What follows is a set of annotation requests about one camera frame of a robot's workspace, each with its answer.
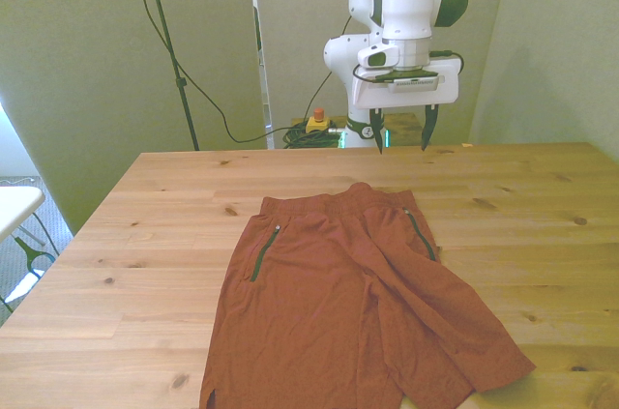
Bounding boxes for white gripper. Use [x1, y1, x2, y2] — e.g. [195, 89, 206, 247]
[350, 56, 461, 155]

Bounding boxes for rust red shorts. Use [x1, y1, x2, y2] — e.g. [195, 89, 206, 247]
[198, 181, 537, 409]

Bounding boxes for yellow emergency stop button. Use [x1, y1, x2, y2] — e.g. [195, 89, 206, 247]
[305, 107, 336, 135]

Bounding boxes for dark tripod stand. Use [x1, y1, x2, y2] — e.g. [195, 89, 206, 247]
[136, 0, 202, 152]

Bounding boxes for white folding chair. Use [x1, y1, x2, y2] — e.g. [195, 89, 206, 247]
[0, 185, 58, 314]

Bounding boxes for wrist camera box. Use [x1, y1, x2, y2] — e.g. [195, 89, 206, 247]
[371, 69, 440, 91]

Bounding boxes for coiled dark cable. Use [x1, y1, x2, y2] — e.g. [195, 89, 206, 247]
[281, 122, 347, 150]

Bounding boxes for black tripod cable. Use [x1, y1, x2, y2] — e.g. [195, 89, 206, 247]
[120, 0, 310, 145]

